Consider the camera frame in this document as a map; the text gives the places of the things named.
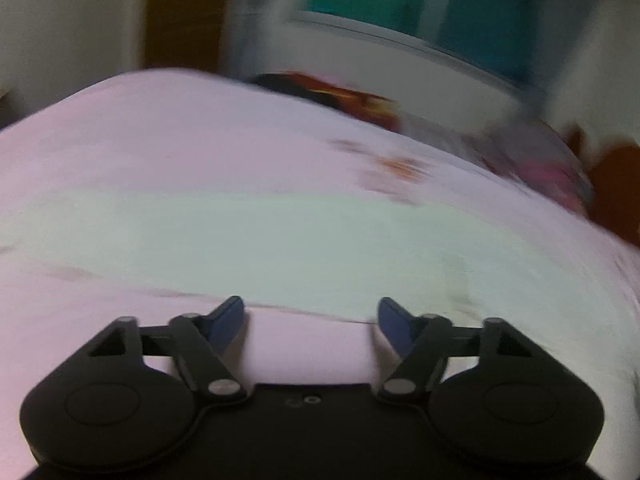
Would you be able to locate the cream knit sweater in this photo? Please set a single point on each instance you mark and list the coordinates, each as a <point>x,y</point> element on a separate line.
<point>332,255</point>

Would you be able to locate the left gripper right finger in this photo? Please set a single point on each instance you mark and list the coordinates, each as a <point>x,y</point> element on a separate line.
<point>422,344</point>

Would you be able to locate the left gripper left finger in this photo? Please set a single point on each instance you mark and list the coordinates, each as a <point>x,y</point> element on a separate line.
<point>200,342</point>

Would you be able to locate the window with green glass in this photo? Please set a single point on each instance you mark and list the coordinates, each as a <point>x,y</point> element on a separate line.
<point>495,36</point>

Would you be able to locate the brown wooden door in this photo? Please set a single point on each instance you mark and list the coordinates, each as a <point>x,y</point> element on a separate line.
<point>183,34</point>

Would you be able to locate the grey white striped mattress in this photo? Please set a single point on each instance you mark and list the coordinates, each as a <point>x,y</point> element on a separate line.
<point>436,136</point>

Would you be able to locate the black garment on bed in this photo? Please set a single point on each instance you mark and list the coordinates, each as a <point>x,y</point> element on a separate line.
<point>275,83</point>

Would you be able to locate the red white heart headboard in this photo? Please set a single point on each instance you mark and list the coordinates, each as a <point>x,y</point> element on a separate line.
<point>613,172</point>

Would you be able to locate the pink floral bed sheet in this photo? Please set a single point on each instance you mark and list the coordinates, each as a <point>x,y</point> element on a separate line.
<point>178,132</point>

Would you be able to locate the stack of folded clothes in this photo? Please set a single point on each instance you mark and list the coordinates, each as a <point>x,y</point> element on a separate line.
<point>530,152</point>

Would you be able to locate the red orange floral cloth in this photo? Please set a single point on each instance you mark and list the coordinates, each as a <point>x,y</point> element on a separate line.
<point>364,106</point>

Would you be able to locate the left grey curtain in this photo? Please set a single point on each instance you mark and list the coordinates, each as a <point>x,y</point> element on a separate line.
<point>252,36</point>

